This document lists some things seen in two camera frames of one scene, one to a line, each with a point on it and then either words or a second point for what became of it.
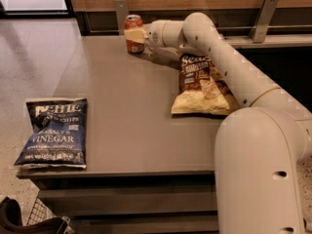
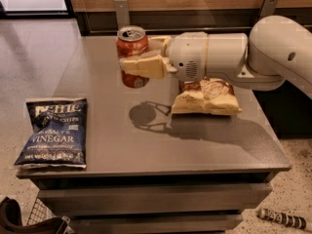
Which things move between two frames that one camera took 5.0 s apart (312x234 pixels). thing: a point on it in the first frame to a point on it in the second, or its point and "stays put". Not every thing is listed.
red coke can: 134,21 to 132,40
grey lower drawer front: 145,225 stays put
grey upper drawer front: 102,199 stays put
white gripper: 153,35 to 187,54
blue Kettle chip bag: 59,134 stays put
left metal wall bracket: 121,11 stays put
